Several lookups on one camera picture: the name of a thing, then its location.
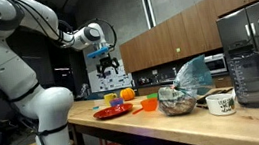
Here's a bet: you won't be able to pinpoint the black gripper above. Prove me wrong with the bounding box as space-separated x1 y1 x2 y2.
94 53 122 80

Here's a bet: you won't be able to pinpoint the purple bowl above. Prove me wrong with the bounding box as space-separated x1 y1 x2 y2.
109 96 126 108

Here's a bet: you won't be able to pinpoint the green bowl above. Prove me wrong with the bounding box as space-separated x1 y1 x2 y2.
145 92 159 101

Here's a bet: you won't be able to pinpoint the white printed bowl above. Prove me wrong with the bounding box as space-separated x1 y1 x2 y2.
204 91 238 119

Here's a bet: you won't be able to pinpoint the yellow mug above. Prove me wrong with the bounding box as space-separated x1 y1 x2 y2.
102 91 120 108

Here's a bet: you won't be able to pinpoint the orange pumpkin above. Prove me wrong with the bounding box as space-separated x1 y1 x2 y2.
119 86 137 103

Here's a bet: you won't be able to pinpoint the red plate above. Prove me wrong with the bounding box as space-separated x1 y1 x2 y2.
92 101 135 122

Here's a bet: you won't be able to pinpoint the wide wooden base cabinet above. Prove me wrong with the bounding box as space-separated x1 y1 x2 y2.
137 85 161 98

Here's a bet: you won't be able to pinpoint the plastic bag of bread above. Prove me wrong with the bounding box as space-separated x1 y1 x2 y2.
151 53 217 119

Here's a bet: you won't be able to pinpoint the grey vertical pipe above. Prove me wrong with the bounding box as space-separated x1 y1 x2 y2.
139 0 158 30

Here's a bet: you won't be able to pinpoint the silver microwave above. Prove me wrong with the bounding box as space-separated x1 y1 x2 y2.
203 52 228 75

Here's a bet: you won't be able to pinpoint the narrow wooden base cabinet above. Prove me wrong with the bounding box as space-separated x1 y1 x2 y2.
213 74 233 89

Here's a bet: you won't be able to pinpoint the stainless steel refrigerator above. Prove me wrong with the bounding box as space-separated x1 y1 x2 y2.
213 0 259 81

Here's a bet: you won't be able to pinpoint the dark transparent water bottle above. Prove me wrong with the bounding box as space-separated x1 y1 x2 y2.
224 38 259 112

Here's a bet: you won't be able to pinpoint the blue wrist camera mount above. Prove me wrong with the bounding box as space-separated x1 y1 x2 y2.
85 45 111 60

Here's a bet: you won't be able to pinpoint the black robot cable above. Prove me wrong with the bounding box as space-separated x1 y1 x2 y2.
75 15 120 57

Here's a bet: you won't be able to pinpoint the orange bowl with handle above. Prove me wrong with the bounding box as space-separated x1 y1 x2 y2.
130 97 160 115

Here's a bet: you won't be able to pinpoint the long wooden wall cabinets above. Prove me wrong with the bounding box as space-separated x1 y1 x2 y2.
114 0 225 75

